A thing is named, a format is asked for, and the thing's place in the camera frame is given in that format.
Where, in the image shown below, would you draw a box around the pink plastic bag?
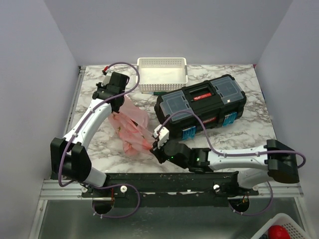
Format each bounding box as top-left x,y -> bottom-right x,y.
108,97 -> 154,156

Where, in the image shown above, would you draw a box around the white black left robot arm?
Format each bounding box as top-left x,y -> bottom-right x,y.
50,71 -> 130,197

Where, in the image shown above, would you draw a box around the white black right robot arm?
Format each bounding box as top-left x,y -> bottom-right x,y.
150,139 -> 300,195

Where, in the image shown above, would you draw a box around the black toolbox clear lids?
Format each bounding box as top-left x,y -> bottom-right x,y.
154,74 -> 247,129

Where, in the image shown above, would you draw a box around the white perforated plastic basket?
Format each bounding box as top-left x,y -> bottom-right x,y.
137,57 -> 188,93

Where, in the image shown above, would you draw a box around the red ball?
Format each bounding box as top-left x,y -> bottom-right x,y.
268,225 -> 291,239

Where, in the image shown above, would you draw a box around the white basket bottom right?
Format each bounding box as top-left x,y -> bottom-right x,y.
251,213 -> 311,239

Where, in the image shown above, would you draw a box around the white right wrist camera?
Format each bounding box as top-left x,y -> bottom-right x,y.
153,124 -> 169,148

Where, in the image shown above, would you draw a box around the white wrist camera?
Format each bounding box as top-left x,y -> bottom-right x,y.
101,70 -> 114,86
153,124 -> 169,148

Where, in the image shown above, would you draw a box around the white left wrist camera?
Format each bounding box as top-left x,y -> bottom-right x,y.
101,70 -> 114,86

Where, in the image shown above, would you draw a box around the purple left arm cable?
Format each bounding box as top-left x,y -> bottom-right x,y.
57,61 -> 141,219

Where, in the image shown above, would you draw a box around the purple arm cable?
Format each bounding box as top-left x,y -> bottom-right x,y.
156,111 -> 307,217
57,61 -> 141,219

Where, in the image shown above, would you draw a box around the green handled screwdriver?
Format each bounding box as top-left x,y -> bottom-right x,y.
142,92 -> 167,96

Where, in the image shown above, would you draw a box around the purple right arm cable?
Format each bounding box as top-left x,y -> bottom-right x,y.
156,111 -> 307,217

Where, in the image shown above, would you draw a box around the aluminium rail left edge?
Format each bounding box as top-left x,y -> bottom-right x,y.
63,66 -> 86,135

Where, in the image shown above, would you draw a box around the aluminium rail front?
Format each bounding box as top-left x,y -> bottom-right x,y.
39,180 -> 304,200

